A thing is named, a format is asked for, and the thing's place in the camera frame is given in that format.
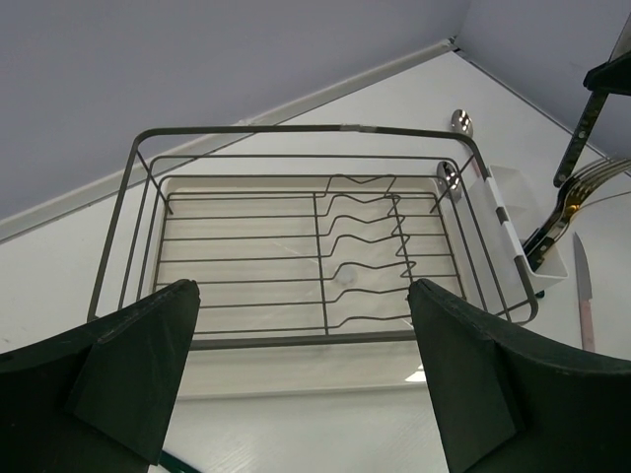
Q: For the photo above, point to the cream drip tray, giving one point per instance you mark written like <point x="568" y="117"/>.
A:
<point x="303" y="280"/>

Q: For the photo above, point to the silver spoon teal handle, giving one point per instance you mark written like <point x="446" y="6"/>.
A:
<point x="448" y="180"/>

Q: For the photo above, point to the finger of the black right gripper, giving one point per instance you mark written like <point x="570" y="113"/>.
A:
<point x="612" y="77"/>

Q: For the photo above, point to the gold knife green handle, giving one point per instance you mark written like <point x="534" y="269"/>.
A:
<point x="179" y="455"/>

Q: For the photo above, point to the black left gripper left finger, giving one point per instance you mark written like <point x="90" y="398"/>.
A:
<point x="99" y="397"/>

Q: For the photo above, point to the white cutlery holder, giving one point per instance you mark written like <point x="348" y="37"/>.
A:
<point x="525" y="216"/>

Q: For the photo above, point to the silver knife pink handle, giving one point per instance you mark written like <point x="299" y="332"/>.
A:
<point x="585" y="295"/>

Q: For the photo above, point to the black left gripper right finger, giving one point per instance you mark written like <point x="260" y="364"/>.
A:
<point x="509" y="400"/>

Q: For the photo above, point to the silver spoon pink handle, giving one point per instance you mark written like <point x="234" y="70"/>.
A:
<point x="461" y="123"/>

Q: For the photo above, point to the silver fork teal handle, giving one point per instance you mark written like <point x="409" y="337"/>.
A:
<point x="571" y="196"/>

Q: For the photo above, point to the grey wire dish rack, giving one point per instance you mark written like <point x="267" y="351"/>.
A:
<point x="493" y="269"/>

